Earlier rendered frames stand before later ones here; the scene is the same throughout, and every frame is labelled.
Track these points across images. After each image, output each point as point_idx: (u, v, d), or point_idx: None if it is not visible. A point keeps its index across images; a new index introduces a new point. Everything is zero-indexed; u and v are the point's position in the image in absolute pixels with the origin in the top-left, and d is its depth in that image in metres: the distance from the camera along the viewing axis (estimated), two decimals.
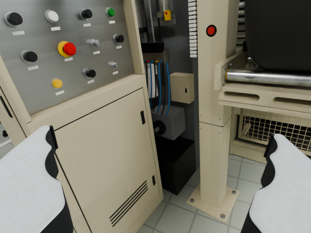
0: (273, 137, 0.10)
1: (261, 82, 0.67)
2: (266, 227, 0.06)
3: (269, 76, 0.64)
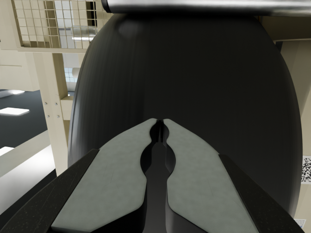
0: (163, 123, 0.11)
1: (260, 6, 0.25)
2: (185, 209, 0.06)
3: (234, 13, 0.28)
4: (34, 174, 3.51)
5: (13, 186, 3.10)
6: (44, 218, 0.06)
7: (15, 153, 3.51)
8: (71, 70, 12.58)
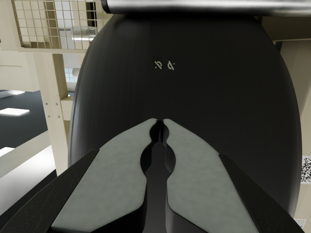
0: (163, 123, 0.11)
1: None
2: (185, 209, 0.06)
3: None
4: (34, 175, 3.51)
5: (13, 187, 3.11)
6: (44, 218, 0.06)
7: (15, 154, 3.51)
8: (71, 71, 12.59)
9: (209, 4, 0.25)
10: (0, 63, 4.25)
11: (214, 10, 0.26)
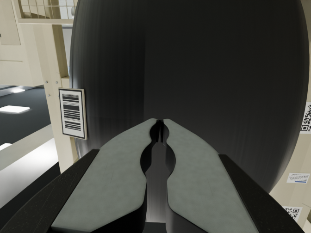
0: (163, 123, 0.11)
1: None
2: (185, 209, 0.06)
3: None
4: (34, 169, 3.51)
5: (14, 180, 3.10)
6: (44, 218, 0.06)
7: (16, 147, 3.51)
8: None
9: None
10: (0, 58, 4.25)
11: None
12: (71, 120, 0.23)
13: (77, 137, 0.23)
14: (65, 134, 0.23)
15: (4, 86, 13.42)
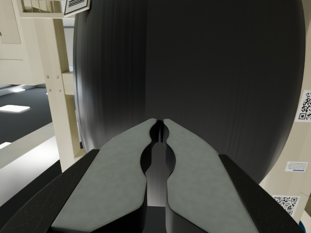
0: (163, 123, 0.11)
1: None
2: (185, 209, 0.06)
3: None
4: (34, 167, 3.51)
5: (14, 178, 3.11)
6: (44, 218, 0.06)
7: (16, 146, 3.52)
8: (71, 69, 12.59)
9: None
10: (0, 56, 4.25)
11: None
12: None
13: (79, 9, 0.22)
14: (66, 14, 0.23)
15: (4, 85, 13.42)
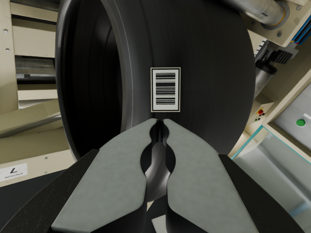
0: (163, 123, 0.11)
1: None
2: (185, 209, 0.06)
3: (246, 10, 0.36)
4: None
5: None
6: (44, 218, 0.06)
7: None
8: None
9: None
10: None
11: None
12: (165, 96, 0.26)
13: (171, 110, 0.26)
14: (155, 111, 0.26)
15: None
